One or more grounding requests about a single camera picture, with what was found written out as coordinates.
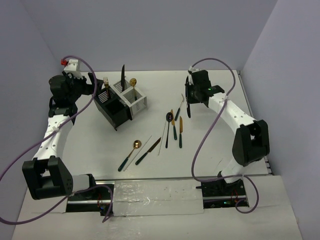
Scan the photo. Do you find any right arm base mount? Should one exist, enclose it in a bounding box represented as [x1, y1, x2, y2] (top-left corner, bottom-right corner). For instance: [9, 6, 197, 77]
[196, 179, 249, 209]

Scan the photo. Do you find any gold knife green handle short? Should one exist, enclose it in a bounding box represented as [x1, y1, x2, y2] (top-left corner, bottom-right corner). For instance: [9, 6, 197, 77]
[178, 116, 183, 149]

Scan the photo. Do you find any silver tape sheet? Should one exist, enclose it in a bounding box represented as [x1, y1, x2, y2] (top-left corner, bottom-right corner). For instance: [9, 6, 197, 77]
[112, 179, 204, 217]

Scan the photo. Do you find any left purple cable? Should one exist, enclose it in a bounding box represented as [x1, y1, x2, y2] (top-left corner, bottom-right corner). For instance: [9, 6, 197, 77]
[0, 54, 115, 225]

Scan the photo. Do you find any white chopstick long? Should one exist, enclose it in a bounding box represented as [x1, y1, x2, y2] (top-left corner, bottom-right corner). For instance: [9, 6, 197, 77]
[122, 135, 152, 172]

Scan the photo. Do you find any purple cable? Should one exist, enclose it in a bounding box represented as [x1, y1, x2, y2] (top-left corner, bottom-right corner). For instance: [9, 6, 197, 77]
[0, 54, 115, 225]
[191, 57, 258, 213]

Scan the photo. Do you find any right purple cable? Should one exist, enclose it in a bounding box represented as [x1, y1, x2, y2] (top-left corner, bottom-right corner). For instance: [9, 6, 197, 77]
[191, 57, 258, 213]

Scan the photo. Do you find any gold knife dark handle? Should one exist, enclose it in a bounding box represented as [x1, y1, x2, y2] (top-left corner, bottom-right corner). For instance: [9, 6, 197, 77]
[135, 137, 162, 166]

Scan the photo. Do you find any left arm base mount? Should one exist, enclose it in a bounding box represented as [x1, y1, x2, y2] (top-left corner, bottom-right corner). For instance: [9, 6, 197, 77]
[65, 186, 111, 216]

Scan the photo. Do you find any white utensil caddy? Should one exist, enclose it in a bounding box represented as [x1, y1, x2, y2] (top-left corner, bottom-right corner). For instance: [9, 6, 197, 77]
[111, 80, 148, 119]

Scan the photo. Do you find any black serrated knife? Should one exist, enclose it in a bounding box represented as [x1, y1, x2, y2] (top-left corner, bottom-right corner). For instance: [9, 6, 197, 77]
[120, 65, 126, 92]

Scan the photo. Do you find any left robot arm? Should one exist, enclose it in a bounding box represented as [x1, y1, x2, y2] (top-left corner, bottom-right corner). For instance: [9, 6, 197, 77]
[22, 72, 102, 200]

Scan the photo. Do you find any black utensil caddy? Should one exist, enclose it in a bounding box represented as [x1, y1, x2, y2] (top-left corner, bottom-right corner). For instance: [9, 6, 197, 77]
[94, 87, 133, 131]

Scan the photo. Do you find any gold spoon green handle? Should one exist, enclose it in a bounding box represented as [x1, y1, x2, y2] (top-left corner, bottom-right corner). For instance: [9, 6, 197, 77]
[117, 140, 142, 172]
[129, 78, 138, 101]

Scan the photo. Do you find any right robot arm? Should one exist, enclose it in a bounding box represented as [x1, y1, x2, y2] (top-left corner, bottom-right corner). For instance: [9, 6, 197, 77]
[185, 67, 270, 196]

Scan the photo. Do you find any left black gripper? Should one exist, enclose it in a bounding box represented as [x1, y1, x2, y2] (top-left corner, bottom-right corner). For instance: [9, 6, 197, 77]
[62, 70, 103, 103]

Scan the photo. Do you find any black spoon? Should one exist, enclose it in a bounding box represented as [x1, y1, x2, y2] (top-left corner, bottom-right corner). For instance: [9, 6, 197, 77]
[165, 112, 173, 149]

